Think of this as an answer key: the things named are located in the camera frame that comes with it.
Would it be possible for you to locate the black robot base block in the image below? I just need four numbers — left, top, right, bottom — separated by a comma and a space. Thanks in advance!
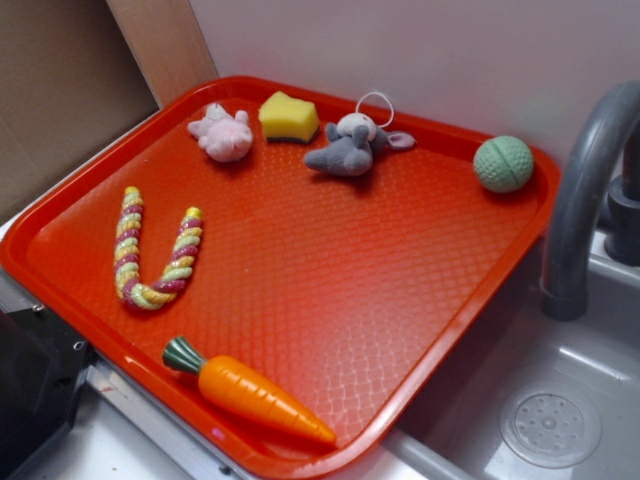
1, 306, 92, 479

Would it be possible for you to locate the red plastic tray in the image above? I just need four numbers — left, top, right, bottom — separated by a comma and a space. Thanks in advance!
1, 77, 560, 479

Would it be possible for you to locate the grey plush mouse toy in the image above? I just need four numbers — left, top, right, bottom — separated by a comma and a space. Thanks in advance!
303, 91, 417, 177

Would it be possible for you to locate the yellow sponge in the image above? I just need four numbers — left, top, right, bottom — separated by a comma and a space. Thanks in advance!
258, 91, 320, 144

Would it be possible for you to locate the pink plush bunny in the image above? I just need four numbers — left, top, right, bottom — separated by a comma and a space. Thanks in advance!
187, 103, 253, 163

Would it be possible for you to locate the orange plastic toy carrot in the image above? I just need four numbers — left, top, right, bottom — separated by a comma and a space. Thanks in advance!
162, 336, 337, 445

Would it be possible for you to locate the green textured ball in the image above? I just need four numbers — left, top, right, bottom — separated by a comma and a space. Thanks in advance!
473, 136, 534, 194

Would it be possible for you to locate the grey toy sink basin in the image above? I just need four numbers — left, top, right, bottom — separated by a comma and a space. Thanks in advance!
384, 234, 640, 480

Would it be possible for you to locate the light wooden board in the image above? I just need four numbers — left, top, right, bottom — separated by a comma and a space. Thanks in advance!
107, 0, 219, 108

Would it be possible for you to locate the grey toy faucet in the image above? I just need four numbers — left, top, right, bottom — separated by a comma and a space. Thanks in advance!
540, 80, 639, 321

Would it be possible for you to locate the brown cardboard panel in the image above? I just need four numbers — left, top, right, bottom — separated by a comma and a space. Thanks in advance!
1, 1, 157, 221

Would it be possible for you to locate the multicolored twisted rope toy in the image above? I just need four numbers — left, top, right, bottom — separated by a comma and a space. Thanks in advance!
113, 186, 203, 311

